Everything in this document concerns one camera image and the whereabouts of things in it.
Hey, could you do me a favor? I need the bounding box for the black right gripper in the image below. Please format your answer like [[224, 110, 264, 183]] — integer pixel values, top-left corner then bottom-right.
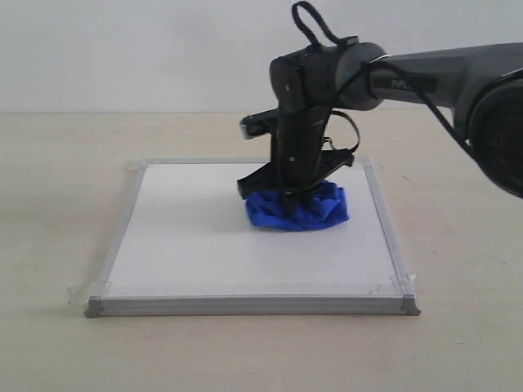
[[237, 107, 354, 216]]

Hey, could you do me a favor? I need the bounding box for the blue microfiber cloth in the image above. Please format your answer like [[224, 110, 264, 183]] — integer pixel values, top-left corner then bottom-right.
[[245, 180, 350, 232]]

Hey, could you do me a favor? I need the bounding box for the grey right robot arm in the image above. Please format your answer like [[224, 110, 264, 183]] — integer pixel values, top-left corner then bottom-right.
[[237, 38, 522, 212]]

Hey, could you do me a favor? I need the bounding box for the white aluminium-framed whiteboard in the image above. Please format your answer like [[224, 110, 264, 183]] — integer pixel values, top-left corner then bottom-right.
[[84, 158, 420, 318]]

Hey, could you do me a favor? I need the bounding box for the clear tape back-left corner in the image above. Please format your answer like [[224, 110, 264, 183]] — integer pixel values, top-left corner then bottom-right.
[[124, 160, 148, 172]]

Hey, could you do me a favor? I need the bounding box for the clear tape front-left corner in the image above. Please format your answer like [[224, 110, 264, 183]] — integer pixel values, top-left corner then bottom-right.
[[66, 281, 111, 307]]

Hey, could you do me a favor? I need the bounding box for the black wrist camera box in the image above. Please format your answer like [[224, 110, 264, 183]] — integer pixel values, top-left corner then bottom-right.
[[239, 109, 279, 140]]

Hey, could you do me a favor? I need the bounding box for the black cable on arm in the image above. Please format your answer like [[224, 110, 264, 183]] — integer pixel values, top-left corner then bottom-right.
[[274, 1, 483, 197]]

